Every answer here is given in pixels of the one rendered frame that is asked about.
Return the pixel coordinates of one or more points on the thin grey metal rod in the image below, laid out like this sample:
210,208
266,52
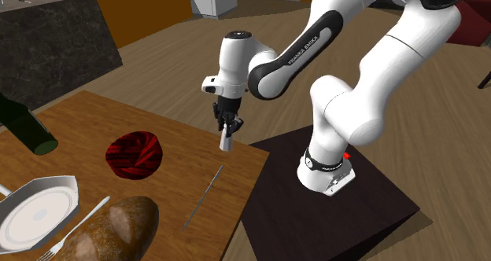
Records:
202,198

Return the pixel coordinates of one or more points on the silver fork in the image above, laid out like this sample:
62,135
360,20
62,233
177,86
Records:
86,218

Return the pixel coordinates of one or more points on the brown wooden table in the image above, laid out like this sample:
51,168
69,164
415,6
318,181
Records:
92,116

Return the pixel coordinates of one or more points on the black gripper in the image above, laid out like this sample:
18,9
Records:
229,106

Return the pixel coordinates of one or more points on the red black striped ball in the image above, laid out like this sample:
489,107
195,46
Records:
134,155

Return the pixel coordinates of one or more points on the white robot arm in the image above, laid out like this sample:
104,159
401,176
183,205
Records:
387,72

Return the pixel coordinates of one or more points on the dark red sofa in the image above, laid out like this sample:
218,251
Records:
472,22

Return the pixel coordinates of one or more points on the brown bread loaf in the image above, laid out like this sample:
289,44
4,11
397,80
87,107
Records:
115,233

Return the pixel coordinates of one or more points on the dark robot stand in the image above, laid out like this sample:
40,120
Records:
307,222

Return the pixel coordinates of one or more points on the dark green bottle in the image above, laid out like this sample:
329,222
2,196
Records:
23,128

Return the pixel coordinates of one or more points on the white octagonal pan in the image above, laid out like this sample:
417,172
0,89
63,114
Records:
38,214

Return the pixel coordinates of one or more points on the dark marble counter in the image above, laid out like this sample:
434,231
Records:
53,45

